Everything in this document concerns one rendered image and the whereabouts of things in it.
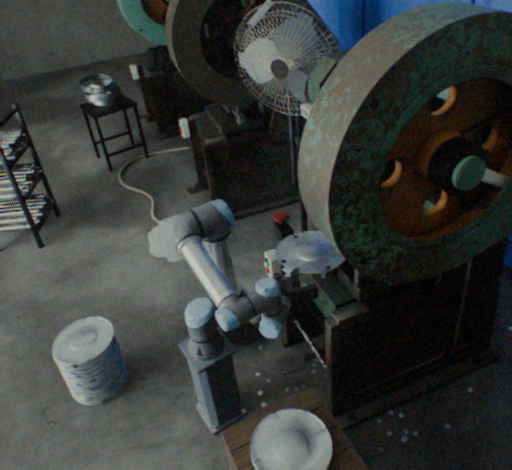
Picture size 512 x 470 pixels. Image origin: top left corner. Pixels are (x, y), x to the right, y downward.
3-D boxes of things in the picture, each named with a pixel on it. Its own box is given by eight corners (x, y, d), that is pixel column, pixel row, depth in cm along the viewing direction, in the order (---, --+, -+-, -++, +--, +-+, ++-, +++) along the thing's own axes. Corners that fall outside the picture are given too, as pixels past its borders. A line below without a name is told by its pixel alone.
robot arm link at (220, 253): (210, 315, 207) (183, 205, 179) (240, 300, 212) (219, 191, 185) (223, 331, 197) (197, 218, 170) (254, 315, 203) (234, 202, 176)
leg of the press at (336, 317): (335, 435, 214) (333, 284, 165) (322, 414, 224) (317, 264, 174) (500, 360, 239) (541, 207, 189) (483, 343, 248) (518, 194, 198)
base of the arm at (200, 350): (199, 367, 197) (195, 350, 191) (183, 343, 208) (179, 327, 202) (231, 349, 203) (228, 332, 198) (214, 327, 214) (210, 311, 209)
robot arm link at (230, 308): (157, 215, 172) (226, 322, 145) (185, 204, 176) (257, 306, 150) (160, 236, 180) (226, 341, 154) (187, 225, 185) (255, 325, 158)
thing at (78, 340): (113, 355, 225) (113, 354, 225) (49, 371, 221) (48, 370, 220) (113, 312, 249) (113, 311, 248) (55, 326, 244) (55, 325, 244)
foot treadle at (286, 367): (285, 381, 227) (284, 374, 224) (276, 365, 235) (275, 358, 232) (392, 337, 243) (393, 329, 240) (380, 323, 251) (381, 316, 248)
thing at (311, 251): (322, 225, 213) (322, 223, 213) (362, 258, 190) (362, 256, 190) (263, 245, 204) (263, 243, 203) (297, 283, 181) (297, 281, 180)
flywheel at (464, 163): (458, -14, 102) (617, 92, 139) (400, -24, 118) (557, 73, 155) (311, 266, 127) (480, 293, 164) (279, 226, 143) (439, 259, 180)
